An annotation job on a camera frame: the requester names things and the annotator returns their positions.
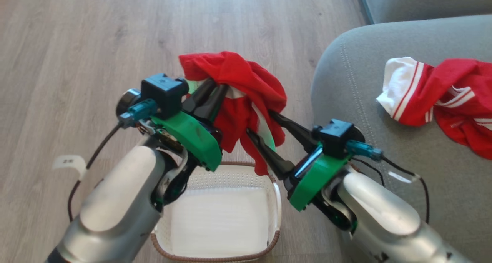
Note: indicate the red garment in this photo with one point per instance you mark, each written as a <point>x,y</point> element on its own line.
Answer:
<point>238,74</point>

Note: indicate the teal camera connector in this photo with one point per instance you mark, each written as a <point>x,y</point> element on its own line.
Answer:
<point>140,111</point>
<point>363,149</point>

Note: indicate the red and white shirt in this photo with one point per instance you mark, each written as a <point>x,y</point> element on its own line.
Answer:
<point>453,97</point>

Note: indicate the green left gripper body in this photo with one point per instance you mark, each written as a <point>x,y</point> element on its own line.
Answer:
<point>190,136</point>

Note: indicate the grey sofa with yellow back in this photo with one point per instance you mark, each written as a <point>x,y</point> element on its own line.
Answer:
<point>442,186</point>

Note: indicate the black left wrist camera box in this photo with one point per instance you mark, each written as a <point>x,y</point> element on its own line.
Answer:
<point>165,94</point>

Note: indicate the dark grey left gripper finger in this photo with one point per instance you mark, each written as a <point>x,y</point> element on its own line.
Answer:
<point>211,101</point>
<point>200,92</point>

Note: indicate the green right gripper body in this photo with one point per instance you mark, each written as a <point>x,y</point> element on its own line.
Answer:
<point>313,178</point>

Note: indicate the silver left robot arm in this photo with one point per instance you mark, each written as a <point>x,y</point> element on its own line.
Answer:
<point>115,201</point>

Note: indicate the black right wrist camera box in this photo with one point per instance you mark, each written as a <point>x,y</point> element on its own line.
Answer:
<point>334,138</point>

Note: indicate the teal left camera connector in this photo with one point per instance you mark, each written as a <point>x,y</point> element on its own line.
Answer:
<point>140,111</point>

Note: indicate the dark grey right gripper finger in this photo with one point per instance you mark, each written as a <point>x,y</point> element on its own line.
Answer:
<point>269,155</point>
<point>294,130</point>

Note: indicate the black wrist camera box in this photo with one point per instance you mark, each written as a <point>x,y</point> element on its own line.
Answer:
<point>334,138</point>
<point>165,94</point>

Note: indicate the white laundry basket brown rim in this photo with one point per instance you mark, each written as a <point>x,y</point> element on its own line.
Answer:
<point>219,217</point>

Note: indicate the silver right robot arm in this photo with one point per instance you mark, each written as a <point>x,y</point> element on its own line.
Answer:
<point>384,217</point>

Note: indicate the teal right camera connector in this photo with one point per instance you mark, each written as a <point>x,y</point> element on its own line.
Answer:
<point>363,149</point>

